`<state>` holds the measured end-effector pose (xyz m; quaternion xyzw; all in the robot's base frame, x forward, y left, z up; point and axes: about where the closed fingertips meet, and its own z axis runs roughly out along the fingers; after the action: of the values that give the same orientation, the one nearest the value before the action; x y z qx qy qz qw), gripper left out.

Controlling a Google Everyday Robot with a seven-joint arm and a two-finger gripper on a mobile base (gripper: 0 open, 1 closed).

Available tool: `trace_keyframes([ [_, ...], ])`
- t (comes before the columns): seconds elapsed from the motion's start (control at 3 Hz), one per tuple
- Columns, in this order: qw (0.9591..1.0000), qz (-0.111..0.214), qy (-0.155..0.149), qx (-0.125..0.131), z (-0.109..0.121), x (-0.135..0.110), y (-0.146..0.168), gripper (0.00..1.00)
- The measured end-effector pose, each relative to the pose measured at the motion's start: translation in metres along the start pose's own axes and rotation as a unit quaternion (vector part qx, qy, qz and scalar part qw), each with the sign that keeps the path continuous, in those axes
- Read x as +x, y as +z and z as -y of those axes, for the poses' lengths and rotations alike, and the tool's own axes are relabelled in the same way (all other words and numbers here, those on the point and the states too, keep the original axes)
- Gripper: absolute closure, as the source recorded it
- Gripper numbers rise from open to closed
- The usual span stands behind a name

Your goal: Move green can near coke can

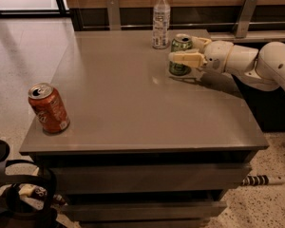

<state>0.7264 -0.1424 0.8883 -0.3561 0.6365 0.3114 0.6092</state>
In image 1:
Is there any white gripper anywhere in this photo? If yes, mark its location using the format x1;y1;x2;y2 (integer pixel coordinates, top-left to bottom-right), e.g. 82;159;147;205
168;36;234;73

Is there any green soda can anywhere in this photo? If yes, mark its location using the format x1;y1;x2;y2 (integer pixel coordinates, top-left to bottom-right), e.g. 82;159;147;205
169;33;193;76

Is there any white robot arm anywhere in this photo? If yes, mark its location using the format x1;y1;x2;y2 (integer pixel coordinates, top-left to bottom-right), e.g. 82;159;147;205
169;37;285;91

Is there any red coke can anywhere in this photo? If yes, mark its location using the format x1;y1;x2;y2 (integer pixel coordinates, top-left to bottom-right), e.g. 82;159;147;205
28;83;70;134

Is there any clear plastic water bottle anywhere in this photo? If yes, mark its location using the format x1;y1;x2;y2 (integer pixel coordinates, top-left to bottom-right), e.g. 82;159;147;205
152;0;171;49

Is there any grey side shelf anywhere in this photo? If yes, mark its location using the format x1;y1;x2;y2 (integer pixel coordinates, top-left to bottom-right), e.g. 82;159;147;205
210;30;285;43

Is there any grey drawer cabinet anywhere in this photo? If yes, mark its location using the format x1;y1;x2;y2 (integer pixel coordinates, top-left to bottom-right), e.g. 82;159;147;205
20;31;267;228

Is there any upper grey drawer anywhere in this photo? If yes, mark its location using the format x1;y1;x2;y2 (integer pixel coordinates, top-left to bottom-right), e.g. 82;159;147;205
52;163;251;194

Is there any grey drawer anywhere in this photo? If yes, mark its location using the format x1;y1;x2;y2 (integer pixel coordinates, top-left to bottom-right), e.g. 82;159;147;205
52;163;251;194
62;201;227;221

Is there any lower grey drawer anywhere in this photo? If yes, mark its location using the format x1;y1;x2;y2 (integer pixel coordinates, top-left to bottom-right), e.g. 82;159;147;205
62;201;227;221

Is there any right metal bracket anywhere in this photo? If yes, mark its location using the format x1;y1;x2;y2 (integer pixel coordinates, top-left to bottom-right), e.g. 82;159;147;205
234;0;258;38

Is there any metal bracket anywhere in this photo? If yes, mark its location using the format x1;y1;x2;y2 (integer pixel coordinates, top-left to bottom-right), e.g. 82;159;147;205
106;0;122;30
234;0;258;38

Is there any left metal bracket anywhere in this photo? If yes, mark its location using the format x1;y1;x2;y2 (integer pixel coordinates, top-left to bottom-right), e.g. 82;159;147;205
106;0;122;30

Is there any black white striped handle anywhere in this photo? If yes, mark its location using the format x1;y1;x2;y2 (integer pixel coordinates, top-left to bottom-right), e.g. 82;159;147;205
241;175;285;186

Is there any black bag with straps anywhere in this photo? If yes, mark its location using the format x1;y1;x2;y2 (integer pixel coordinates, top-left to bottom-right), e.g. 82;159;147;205
0;140;66;228

